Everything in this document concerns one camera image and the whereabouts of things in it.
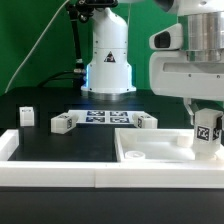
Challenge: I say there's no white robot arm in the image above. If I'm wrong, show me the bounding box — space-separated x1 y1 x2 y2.
67 0 224 108

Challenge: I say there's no white cable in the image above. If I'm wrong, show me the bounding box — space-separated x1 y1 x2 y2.
4 0 72 95

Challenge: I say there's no white square tabletop part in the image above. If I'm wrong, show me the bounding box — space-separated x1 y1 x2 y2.
114 128 224 164

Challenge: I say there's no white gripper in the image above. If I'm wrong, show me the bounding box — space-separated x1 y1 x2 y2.
149 51 224 138

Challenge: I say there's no apriltag base sheet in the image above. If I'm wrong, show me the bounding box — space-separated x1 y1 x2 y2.
68 110 135 125

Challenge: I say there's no white u-shaped obstacle fence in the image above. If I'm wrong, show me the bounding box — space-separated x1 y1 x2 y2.
0 130 224 189

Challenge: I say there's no black cable bundle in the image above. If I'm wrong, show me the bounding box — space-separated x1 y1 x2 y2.
36 3 88 89

